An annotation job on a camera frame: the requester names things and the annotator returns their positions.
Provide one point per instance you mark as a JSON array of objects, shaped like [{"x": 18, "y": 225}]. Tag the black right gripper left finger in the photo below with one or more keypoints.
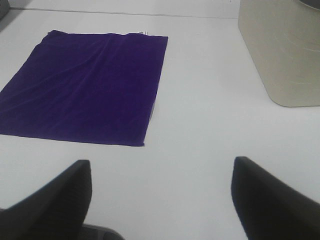
[{"x": 54, "y": 212}]

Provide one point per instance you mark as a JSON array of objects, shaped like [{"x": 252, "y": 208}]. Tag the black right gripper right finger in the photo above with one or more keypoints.
[{"x": 269, "y": 209}]

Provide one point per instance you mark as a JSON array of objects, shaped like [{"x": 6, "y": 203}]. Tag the purple towel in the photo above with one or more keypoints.
[{"x": 86, "y": 88}]

